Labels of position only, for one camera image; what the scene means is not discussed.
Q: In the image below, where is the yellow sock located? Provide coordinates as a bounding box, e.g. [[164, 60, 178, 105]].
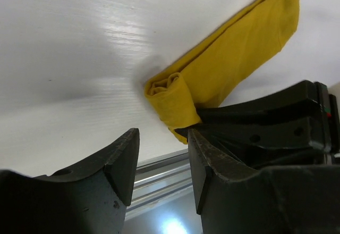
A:
[[144, 0, 300, 133]]

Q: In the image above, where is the aluminium mounting rail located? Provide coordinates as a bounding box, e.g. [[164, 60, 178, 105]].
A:
[[125, 149, 192, 220]]

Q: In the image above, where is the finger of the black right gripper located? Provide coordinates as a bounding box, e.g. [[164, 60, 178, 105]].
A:
[[175, 117, 312, 149], [197, 80, 318, 123]]

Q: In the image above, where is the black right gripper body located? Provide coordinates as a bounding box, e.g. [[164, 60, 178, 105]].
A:
[[313, 82, 339, 165]]

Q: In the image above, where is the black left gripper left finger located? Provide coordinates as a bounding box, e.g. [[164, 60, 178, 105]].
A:
[[1, 128, 140, 233]]

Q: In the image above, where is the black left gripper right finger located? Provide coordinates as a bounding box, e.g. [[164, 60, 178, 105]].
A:
[[188, 130, 339, 233]]

